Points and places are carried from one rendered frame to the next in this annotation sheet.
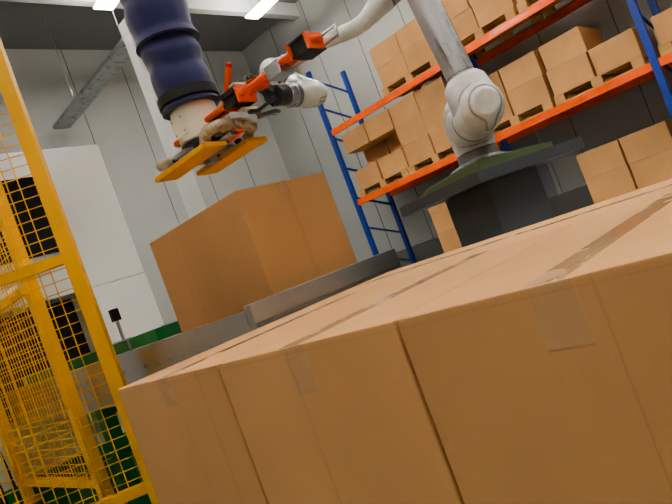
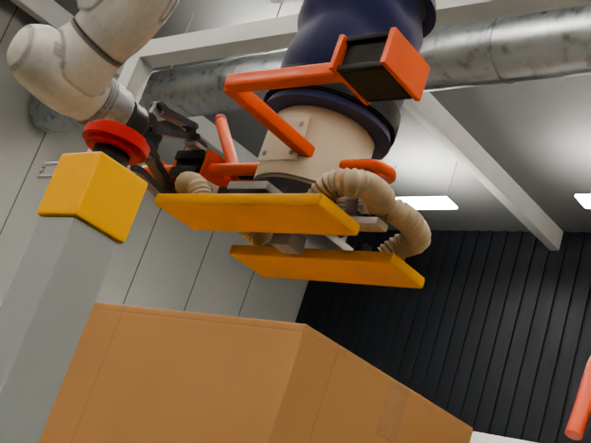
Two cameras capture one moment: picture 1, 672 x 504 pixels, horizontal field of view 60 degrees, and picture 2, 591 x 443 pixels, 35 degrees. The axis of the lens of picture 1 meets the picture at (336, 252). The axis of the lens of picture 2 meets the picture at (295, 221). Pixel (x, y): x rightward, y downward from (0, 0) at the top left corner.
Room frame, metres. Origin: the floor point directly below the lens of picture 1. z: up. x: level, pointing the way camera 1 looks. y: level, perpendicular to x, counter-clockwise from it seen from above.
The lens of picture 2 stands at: (3.56, 0.34, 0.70)
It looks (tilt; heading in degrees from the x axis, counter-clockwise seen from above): 19 degrees up; 181
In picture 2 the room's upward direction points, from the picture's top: 19 degrees clockwise
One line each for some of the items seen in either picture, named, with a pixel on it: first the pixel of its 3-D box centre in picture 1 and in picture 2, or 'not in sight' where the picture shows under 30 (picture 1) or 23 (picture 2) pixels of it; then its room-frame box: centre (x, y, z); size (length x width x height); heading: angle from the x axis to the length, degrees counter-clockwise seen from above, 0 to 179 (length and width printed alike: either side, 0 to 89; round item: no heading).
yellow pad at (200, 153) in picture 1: (187, 158); (324, 257); (2.07, 0.37, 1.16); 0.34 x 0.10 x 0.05; 47
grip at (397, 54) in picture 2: not in sight; (379, 68); (2.54, 0.36, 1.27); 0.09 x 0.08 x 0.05; 137
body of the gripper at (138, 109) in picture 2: (274, 95); (136, 131); (2.08, 0.01, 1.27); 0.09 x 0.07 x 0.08; 137
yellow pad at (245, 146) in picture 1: (229, 152); (254, 204); (2.21, 0.25, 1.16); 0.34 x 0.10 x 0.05; 47
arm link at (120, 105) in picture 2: (289, 95); (105, 107); (2.14, -0.04, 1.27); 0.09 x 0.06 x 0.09; 47
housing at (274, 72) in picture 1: (279, 70); not in sight; (1.83, -0.03, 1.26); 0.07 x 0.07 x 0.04; 47
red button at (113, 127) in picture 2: not in sight; (113, 150); (2.65, 0.12, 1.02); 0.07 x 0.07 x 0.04
